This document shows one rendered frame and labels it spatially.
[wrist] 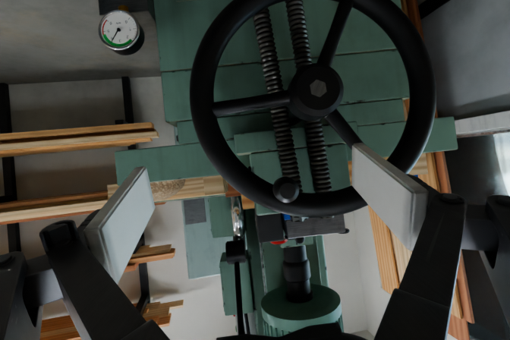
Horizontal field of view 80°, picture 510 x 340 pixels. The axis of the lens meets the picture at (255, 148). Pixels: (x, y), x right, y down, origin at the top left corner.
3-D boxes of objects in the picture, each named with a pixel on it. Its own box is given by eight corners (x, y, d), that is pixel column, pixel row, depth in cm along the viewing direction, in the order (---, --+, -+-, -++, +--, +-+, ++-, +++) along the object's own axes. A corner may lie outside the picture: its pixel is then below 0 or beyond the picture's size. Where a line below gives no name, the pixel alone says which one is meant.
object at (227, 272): (248, 258, 85) (253, 313, 85) (247, 249, 94) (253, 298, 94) (218, 262, 85) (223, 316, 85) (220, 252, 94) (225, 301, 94)
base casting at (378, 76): (409, 47, 55) (416, 98, 54) (325, 105, 112) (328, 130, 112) (157, 71, 53) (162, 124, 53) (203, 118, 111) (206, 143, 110)
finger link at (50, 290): (77, 308, 11) (-6, 318, 11) (123, 231, 16) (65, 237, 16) (65, 275, 11) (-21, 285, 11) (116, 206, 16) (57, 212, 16)
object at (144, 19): (143, -38, 50) (148, 10, 50) (163, 1, 62) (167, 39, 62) (91, -34, 50) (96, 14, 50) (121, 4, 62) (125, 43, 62)
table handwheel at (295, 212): (240, -78, 34) (482, 14, 35) (242, 10, 54) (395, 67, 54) (146, 166, 33) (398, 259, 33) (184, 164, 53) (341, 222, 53)
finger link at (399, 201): (413, 192, 13) (430, 190, 13) (351, 143, 19) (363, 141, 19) (408, 253, 14) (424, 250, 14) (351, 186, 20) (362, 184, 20)
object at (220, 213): (240, 190, 84) (245, 234, 84) (241, 188, 91) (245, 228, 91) (206, 194, 84) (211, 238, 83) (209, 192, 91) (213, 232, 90)
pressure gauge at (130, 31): (136, -5, 47) (140, 47, 47) (144, 7, 51) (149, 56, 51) (95, -1, 47) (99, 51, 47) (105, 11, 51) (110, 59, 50)
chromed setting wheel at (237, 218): (240, 193, 76) (245, 243, 75) (240, 188, 88) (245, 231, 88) (228, 194, 76) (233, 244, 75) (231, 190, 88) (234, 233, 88)
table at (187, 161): (500, 105, 45) (505, 146, 45) (398, 128, 75) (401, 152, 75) (82, 149, 43) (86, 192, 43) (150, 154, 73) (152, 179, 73)
